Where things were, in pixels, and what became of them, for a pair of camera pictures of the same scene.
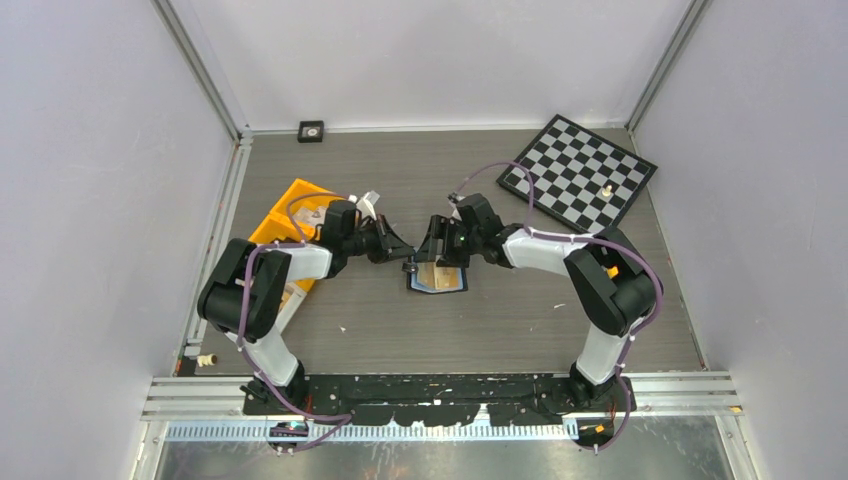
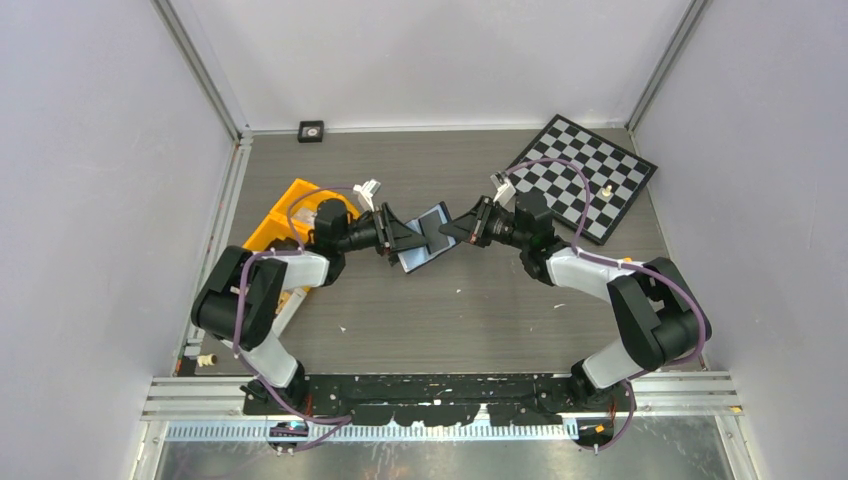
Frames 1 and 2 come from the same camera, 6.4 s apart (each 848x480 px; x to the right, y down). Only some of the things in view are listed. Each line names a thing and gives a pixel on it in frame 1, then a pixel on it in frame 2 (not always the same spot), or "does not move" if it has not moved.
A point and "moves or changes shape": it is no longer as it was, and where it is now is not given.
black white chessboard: x=578 y=176 does not move
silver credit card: x=314 y=216 does not move
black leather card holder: x=413 y=283 moves or changes shape
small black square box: x=310 y=131 does not move
